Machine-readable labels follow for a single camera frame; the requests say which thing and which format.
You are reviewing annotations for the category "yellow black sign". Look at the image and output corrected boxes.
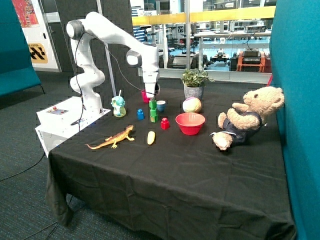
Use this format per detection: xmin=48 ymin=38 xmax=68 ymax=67
xmin=28 ymin=43 xmax=48 ymax=64

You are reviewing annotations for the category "red toy block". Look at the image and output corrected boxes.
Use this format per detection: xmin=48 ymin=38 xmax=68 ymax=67
xmin=160 ymin=117 xmax=170 ymax=130

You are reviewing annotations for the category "red plastic bowl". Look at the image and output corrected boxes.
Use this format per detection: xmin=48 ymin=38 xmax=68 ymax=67
xmin=175 ymin=112 xmax=206 ymax=136

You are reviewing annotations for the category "blue toy block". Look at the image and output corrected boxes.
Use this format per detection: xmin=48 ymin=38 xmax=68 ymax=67
xmin=137 ymin=109 xmax=145 ymax=120

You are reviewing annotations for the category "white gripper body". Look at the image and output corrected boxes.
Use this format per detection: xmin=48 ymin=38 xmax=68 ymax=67
xmin=142 ymin=71 xmax=160 ymax=98

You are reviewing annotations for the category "red wall poster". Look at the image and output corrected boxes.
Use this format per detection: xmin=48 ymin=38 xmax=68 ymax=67
xmin=12 ymin=0 xmax=40 ymax=28

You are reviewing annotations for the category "teal partition right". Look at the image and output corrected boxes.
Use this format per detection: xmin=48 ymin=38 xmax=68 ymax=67
xmin=270 ymin=0 xmax=320 ymax=240

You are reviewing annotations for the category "blue white teacup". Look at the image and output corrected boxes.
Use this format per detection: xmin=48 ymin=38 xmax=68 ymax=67
xmin=156 ymin=100 xmax=167 ymax=112

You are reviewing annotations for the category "green block with yellow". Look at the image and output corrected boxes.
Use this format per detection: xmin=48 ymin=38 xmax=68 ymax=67
xmin=150 ymin=115 xmax=159 ymax=123

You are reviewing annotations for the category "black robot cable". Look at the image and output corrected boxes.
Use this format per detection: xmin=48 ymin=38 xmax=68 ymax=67
xmin=70 ymin=31 xmax=153 ymax=127

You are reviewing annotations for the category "pastel soft ball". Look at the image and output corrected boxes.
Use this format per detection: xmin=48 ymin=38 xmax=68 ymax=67
xmin=182 ymin=97 xmax=202 ymax=113

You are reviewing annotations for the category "brown teddy bear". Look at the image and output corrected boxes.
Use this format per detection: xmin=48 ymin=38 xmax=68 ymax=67
xmin=211 ymin=86 xmax=285 ymax=151

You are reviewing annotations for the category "potted green plant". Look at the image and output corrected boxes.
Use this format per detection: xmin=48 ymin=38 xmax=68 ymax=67
xmin=181 ymin=69 xmax=215 ymax=100

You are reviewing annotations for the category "orange toy lizard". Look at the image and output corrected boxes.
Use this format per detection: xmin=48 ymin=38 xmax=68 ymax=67
xmin=86 ymin=125 xmax=135 ymax=150

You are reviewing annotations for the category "orange equipment rack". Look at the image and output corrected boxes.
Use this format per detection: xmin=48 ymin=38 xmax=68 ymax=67
xmin=236 ymin=48 xmax=266 ymax=73

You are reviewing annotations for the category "yellow toy corn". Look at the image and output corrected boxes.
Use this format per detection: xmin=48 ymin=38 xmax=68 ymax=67
xmin=147 ymin=131 xmax=156 ymax=145

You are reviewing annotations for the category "pink plastic cup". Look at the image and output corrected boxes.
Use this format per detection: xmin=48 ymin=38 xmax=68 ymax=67
xmin=141 ymin=90 xmax=150 ymax=104

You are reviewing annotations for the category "teal sofa left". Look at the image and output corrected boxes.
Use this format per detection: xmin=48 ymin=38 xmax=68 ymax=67
xmin=0 ymin=0 xmax=42 ymax=96

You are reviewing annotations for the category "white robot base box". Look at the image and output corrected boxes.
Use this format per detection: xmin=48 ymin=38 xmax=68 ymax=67
xmin=35 ymin=96 xmax=110 ymax=156

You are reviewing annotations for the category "white lab table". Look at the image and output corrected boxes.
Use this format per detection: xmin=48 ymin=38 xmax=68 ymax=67
xmin=194 ymin=30 xmax=272 ymax=67

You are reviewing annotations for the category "black tablecloth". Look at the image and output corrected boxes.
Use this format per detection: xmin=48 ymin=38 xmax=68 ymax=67
xmin=45 ymin=89 xmax=297 ymax=240

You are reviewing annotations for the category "black floor cable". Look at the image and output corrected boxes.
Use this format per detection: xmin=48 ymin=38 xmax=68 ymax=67
xmin=0 ymin=152 xmax=46 ymax=182

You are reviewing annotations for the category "blue green sippy cup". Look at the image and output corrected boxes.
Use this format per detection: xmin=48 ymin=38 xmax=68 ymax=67
xmin=111 ymin=90 xmax=127 ymax=118

